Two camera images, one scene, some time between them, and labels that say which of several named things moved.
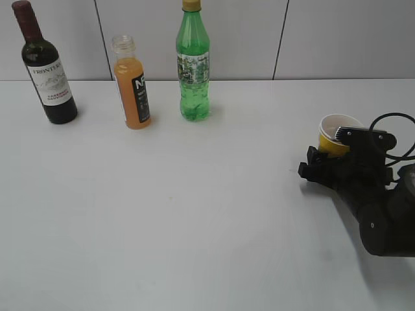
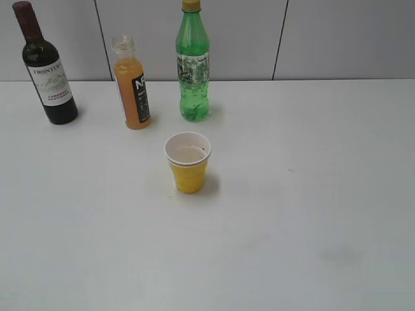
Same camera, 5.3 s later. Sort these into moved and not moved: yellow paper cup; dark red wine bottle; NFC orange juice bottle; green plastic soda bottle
Moved: yellow paper cup
Not moved: green plastic soda bottle; dark red wine bottle; NFC orange juice bottle
